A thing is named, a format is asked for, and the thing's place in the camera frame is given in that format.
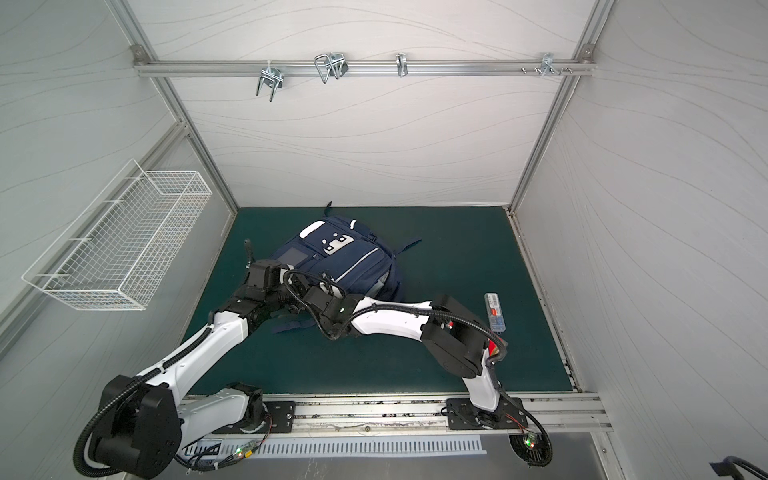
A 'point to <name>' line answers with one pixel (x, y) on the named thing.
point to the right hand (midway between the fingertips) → (336, 297)
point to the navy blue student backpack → (349, 254)
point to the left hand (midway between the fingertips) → (331, 283)
